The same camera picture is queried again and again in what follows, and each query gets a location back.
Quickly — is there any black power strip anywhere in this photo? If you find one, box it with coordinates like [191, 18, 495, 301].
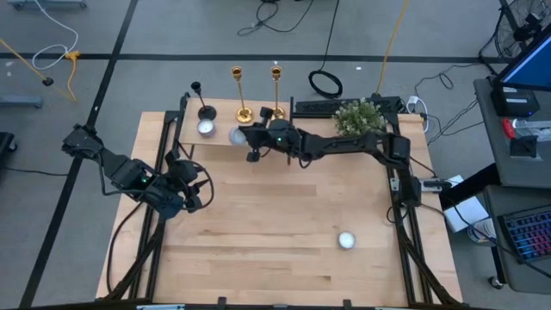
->
[294, 99, 346, 118]

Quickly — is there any backlit keyboard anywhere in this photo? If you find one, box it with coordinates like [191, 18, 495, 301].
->
[498, 205, 551, 264]

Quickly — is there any tall black candlestick holder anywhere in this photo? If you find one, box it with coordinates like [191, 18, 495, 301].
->
[190, 80, 218, 121]

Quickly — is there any black floor fan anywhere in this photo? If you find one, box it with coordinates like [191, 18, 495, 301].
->
[493, 0, 551, 60]

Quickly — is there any black desktop device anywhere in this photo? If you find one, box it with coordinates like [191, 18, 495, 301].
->
[490, 85, 541, 118]

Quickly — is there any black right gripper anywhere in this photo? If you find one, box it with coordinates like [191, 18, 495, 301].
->
[245, 106, 303, 164]

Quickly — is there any grey side desk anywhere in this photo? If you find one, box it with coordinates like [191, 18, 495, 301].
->
[473, 77, 551, 189]

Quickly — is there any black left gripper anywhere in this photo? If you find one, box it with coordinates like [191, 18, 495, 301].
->
[165, 158, 208, 213]

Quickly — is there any computer monitor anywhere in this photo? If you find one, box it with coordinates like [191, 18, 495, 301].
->
[498, 25, 551, 92]

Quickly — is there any loose black floor cable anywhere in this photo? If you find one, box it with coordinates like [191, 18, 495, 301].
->
[237, 0, 316, 37]

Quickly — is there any green plant in black pot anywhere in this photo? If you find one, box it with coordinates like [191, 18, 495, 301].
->
[331, 97, 387, 138]

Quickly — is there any long yellow cable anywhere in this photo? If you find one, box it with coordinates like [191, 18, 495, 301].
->
[375, 0, 411, 96]

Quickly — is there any white box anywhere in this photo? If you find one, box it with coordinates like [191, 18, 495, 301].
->
[443, 174, 491, 234]

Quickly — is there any white tealight on table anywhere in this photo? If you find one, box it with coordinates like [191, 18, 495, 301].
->
[337, 231, 357, 251]

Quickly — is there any white floor cable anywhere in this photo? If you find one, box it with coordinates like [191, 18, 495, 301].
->
[31, 0, 80, 71]

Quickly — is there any tall gold candlestick holder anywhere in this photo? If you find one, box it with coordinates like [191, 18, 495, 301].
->
[269, 65, 287, 121]
[230, 65, 255, 125]

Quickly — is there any light wooden shelf riser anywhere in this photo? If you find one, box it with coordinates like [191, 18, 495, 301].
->
[176, 91, 296, 161]

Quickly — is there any coiled black cable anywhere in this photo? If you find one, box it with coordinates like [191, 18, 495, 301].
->
[307, 69, 344, 100]

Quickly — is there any terrazzo pattern candle tin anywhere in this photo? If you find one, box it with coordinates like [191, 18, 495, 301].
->
[227, 126, 249, 146]

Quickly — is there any white power adapter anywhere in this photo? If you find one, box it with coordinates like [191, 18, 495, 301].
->
[406, 95, 430, 133]

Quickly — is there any grey speckled candle tin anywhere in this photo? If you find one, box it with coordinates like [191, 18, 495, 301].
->
[196, 118, 217, 139]

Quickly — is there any yellow floor cable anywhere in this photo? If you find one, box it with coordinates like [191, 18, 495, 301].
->
[0, 38, 82, 103]

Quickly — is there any black metal table frame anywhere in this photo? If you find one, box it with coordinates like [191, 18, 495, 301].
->
[102, 92, 464, 310]

